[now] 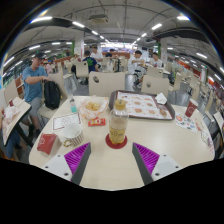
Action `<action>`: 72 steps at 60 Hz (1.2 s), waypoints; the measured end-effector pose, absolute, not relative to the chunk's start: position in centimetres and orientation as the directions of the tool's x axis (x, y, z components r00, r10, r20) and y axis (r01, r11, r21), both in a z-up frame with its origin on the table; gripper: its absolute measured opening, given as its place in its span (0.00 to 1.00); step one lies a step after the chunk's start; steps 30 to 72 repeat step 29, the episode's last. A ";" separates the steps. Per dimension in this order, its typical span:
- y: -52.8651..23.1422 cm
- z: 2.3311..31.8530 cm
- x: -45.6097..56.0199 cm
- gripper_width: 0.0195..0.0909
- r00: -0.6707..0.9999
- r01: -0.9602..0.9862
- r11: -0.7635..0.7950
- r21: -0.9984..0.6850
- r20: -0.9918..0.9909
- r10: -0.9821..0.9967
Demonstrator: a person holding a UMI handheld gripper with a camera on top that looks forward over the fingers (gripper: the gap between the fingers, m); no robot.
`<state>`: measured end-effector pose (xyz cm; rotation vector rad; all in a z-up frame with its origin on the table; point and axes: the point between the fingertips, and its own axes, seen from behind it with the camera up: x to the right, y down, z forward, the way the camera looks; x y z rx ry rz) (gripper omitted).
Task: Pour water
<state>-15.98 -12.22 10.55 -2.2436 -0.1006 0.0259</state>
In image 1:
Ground small clear sanitizer bottle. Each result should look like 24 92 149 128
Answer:
68 94 78 114

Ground beige neighbouring table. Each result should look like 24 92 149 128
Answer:
1 96 34 148

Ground red paper cup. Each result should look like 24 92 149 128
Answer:
184 98 200 118

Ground small red sauce packet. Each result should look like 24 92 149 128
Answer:
87 117 107 128

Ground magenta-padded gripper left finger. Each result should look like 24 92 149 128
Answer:
43 142 92 186

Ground clear bag of fried food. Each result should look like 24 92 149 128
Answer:
79 95 110 120

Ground person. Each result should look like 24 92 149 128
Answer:
82 50 99 74
127 49 147 88
148 52 165 69
104 51 115 64
0 106 22 160
90 44 105 68
21 53 52 135

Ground clear bottle with yellow drink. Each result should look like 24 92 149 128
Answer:
108 98 129 145

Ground ceiling strip lights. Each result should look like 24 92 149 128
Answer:
3 13 224 88

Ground ceiling air conditioner unit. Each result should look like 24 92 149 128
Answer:
88 13 110 25

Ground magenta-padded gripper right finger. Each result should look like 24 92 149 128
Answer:
131 142 183 186

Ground beige chairs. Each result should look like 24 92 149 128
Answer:
3 59 224 135

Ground flat round red coaster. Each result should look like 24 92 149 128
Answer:
105 133 129 150

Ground red pouch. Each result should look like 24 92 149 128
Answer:
36 133 58 156

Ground crumpled white tissue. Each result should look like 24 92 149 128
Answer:
154 92 168 105

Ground white mug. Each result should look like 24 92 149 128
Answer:
62 122 85 148

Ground white card with red border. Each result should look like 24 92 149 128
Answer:
52 112 83 132

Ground brown food tray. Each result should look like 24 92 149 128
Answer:
108 89 176 121

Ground colourful printed flyer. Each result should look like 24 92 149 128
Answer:
174 113 199 133

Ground black backpack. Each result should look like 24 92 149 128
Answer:
43 80 62 111

